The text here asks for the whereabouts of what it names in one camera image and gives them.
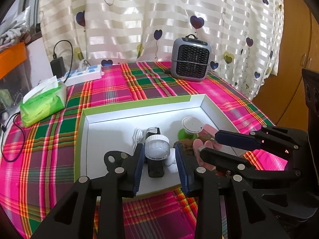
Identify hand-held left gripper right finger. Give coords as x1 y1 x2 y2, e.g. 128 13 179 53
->
174 143 291 239

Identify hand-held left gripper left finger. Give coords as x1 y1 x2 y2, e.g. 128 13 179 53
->
30 143 146 239

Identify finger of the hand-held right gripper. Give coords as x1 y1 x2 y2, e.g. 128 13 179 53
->
199 147 302 189
214 124 301 155

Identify black rectangular device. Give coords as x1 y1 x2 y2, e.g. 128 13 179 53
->
145 127 166 178

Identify pink clip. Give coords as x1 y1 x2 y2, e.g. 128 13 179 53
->
193 139 212 167

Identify pink plastic case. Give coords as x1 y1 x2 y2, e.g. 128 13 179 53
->
199 125 217 140

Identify white round container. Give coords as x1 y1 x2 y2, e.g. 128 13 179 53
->
145 134 178 173

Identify white cable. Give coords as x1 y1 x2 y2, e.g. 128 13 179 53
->
131 128 146 146

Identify green and white cardboard box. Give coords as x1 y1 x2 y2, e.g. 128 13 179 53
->
74 94 250 197

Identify plaid tablecloth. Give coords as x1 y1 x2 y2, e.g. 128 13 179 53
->
0 61 277 239

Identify grey desktop heater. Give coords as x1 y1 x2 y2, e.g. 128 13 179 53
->
170 35 212 82

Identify wooden wardrobe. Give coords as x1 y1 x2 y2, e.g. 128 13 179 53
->
252 0 319 126

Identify white and blue power strip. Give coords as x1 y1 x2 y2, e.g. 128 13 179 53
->
60 64 103 87

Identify green tissue pack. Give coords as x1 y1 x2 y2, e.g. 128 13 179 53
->
19 76 68 127

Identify black charger adapter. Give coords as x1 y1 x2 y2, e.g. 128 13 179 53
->
50 57 66 76

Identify clear plastic bin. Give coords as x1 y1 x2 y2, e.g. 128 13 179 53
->
0 62 33 110

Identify striped heart print curtain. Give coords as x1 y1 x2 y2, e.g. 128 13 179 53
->
38 0 286 100

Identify orange tray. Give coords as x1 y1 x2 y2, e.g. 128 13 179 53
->
0 42 27 80

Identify white gloves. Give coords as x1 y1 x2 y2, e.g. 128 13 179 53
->
0 20 28 45

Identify thin black cable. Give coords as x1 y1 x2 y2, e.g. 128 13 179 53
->
0 112 28 162

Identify black charger cable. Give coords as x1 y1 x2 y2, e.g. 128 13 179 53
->
52 40 74 80

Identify window frame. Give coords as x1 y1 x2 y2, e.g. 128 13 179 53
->
15 0 43 40

